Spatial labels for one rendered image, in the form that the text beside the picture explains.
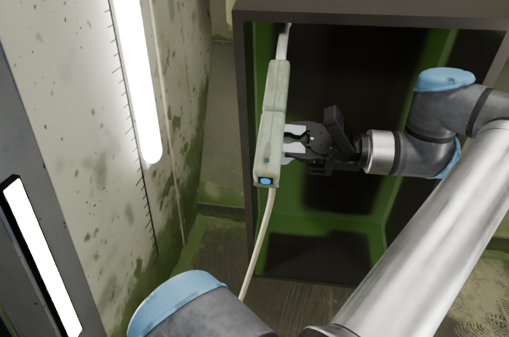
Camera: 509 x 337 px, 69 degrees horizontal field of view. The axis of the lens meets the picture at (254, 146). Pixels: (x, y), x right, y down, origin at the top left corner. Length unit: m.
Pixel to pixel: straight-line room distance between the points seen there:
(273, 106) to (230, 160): 1.76
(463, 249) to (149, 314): 0.35
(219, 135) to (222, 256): 0.78
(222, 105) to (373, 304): 2.20
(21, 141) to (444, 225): 0.94
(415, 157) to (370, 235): 1.16
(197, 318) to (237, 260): 1.94
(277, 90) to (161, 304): 0.49
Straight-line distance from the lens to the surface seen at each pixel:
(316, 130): 0.76
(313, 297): 2.20
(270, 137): 0.69
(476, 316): 2.41
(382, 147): 0.75
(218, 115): 2.52
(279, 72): 0.81
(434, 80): 0.72
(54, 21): 1.18
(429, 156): 0.77
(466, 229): 0.50
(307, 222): 1.88
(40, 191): 1.16
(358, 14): 0.85
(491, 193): 0.55
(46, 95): 1.15
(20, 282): 1.25
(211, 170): 2.52
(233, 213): 2.54
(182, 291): 0.43
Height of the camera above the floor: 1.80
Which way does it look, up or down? 32 degrees down
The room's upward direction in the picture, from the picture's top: straight up
